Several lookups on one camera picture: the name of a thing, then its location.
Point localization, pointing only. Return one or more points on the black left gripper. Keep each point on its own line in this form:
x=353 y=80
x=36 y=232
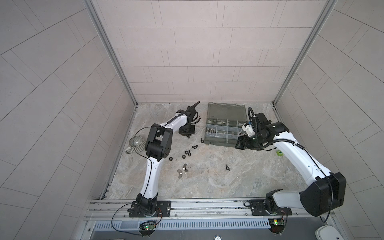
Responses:
x=192 y=131

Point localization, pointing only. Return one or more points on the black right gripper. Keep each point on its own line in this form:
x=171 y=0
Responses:
x=245 y=144

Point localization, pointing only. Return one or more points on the green plastic organizer box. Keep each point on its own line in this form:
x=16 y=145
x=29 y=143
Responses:
x=224 y=124

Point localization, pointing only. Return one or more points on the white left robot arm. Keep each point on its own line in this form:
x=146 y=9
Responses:
x=158 y=147

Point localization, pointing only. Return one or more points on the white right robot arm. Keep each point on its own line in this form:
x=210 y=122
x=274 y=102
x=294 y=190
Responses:
x=325 y=191

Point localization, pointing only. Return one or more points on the silver wing nut pair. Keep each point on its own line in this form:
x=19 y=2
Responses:
x=182 y=171

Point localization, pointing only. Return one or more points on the right circuit board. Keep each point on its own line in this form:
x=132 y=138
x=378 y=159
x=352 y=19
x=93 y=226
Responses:
x=277 y=225

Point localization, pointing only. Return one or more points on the circuit board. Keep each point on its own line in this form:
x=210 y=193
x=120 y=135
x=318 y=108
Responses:
x=147 y=226
x=277 y=225

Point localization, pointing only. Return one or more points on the left circuit board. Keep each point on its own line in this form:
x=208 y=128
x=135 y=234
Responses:
x=147 y=226

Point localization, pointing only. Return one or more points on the white round device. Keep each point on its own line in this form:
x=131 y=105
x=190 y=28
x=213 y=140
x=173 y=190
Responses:
x=328 y=233

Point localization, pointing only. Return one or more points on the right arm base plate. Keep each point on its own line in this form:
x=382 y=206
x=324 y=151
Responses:
x=261 y=207

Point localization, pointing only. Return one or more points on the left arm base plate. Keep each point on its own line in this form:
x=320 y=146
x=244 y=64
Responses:
x=162 y=208

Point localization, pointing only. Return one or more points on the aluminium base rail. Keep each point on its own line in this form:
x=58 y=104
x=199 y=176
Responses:
x=221 y=208

